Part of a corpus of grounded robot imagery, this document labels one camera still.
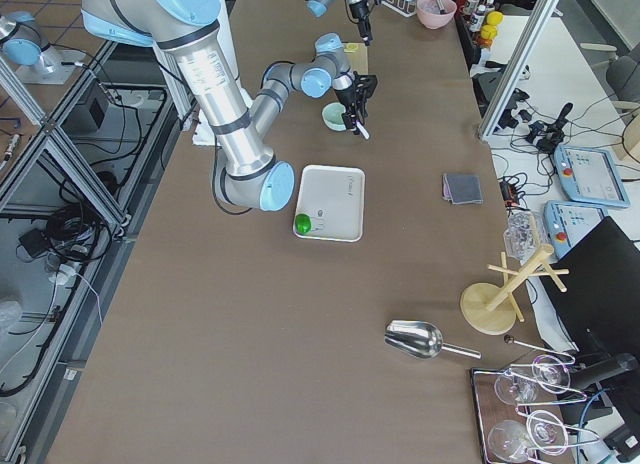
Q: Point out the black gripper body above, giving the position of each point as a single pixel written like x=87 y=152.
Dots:
x=358 y=10
x=346 y=98

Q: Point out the white ceramic spoon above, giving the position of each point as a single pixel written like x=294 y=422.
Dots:
x=365 y=134

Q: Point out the mint green bowl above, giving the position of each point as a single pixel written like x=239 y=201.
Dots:
x=332 y=116

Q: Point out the pink bowl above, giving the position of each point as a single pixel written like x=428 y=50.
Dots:
x=430 y=16

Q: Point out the wooden cutting board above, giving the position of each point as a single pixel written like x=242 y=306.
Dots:
x=357 y=54

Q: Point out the cream rabbit print tray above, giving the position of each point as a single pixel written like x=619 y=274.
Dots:
x=333 y=197

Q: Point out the green lime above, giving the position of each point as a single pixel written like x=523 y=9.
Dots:
x=303 y=224

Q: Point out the grey folded cloth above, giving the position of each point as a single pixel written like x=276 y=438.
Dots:
x=462 y=188

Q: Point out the clear glass jar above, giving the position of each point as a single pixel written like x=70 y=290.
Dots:
x=522 y=237

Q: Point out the metal scoop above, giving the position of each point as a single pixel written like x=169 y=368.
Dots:
x=422 y=340

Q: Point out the wooden mug tree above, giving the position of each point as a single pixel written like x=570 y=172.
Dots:
x=493 y=309

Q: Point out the blue teach pendant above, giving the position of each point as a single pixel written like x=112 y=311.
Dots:
x=589 y=175
x=568 y=222

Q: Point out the wine glass rack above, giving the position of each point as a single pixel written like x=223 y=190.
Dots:
x=518 y=411

